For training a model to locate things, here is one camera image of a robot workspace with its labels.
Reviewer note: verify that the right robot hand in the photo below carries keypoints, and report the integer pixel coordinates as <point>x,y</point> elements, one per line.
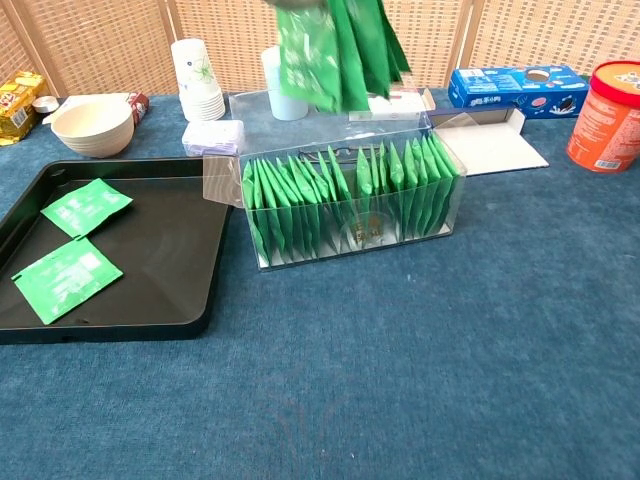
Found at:
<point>295,2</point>

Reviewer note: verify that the transparent plastic box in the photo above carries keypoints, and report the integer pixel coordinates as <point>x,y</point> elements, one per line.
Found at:
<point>430,245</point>

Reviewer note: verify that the white and red card box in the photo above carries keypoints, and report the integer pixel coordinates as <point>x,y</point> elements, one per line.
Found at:
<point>400,102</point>

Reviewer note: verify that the row of green sachets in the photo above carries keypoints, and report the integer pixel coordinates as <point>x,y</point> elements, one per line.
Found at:
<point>280,210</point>

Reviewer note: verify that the blue Oreo box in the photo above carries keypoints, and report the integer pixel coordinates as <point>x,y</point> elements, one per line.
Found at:
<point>500,92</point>

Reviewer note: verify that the black plastic tray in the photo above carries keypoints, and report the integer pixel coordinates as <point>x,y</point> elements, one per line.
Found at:
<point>165,250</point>

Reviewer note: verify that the orange canister red lid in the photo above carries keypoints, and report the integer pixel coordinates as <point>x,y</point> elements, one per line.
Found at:
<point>605,120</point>

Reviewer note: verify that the white paper cup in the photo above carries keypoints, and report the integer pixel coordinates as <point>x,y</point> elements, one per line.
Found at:
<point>197,80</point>

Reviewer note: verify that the white purple tissue pack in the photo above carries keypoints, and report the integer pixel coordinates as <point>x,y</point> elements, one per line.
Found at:
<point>212,137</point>

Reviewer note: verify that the wicker folding screen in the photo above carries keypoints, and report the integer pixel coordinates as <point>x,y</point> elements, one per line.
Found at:
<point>100,40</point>

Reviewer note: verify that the beige bowl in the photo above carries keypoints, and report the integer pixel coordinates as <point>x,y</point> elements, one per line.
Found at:
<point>92,132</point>

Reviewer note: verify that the small white bottle cap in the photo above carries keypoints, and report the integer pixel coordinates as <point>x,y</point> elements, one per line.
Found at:
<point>45,104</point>

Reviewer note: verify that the gold biscuit packet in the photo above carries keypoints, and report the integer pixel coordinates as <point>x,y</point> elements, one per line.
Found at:
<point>20,107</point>

